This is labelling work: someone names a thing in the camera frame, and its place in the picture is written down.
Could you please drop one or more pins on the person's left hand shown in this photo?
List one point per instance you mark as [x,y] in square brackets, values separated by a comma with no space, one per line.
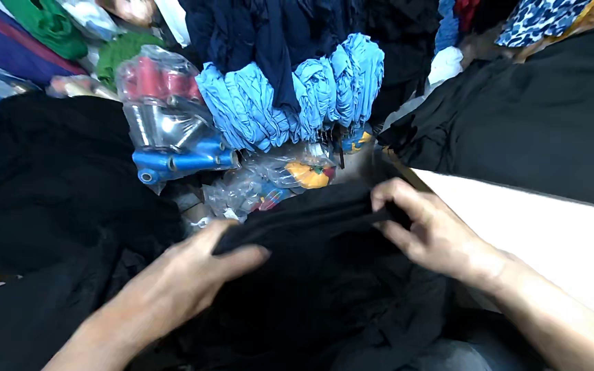
[188,268]

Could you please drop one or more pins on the person's right hand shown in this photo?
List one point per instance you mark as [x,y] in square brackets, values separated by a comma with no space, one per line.
[441,245]

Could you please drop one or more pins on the person's left thumb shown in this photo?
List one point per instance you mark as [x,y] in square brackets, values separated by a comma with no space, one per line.
[245,259]

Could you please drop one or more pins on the person's left fingers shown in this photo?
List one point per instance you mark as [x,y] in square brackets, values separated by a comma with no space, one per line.
[219,230]

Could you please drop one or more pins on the person's right index finger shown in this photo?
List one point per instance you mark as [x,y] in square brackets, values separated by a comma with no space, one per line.
[400,194]

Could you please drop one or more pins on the person's right thumb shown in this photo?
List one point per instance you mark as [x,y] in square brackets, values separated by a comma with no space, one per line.
[397,237]

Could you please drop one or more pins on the black garment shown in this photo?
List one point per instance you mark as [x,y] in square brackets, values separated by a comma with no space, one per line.
[317,288]

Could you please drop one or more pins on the person's right forearm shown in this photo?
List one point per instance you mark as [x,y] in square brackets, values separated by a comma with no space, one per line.
[544,304]

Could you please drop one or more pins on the person's left forearm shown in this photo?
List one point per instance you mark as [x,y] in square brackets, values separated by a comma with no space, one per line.
[121,319]

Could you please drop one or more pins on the blue yellow plastic packet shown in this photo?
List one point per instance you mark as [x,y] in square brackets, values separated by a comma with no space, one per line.
[354,141]

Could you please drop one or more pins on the group of blue thread cones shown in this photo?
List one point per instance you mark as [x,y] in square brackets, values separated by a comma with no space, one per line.
[194,161]

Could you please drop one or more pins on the clear plastic bag, orange item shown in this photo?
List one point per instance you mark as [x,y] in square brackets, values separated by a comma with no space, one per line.
[305,172]

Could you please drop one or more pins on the person's legs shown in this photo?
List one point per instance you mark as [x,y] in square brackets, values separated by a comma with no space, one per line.
[451,356]

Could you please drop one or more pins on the pile of light blue garments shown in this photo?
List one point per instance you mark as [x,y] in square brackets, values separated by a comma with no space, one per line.
[255,103]

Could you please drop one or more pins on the white cloth bundle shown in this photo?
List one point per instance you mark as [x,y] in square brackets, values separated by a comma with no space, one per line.
[445,64]

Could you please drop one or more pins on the white table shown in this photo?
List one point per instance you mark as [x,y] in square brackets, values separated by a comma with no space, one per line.
[539,232]

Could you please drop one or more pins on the wrinkled black hanging cloth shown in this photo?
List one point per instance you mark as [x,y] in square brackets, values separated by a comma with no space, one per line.
[402,46]

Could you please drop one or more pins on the clear bag of pink spools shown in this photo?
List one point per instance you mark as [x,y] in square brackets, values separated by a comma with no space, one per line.
[155,92]

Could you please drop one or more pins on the smooth black fabric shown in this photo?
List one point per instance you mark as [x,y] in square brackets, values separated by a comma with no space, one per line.
[539,118]

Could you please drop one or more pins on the large black cloth heap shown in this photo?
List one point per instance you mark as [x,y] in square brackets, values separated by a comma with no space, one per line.
[60,175]

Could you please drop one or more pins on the blue denim cloth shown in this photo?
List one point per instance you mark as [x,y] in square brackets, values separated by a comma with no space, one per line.
[446,28]

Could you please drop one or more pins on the navy blue cloth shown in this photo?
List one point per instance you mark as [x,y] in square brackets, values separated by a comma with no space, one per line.
[271,46]

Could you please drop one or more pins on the red cloth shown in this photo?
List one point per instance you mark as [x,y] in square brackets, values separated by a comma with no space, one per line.
[466,11]

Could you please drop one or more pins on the bag of pale spools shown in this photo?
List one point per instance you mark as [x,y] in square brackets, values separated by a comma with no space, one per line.
[83,86]

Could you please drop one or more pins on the light green cloth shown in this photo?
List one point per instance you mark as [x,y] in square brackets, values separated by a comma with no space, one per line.
[116,54]

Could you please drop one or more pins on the blue white camouflage cloth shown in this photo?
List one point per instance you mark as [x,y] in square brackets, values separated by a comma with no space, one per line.
[539,20]

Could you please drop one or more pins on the white plastic bag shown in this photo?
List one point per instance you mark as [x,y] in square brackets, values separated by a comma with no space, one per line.
[90,18]

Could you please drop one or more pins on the dark green cloth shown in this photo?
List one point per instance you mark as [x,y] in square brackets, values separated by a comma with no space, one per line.
[52,31]

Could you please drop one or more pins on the purple and maroon cloth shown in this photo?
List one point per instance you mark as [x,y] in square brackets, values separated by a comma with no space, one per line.
[13,46]

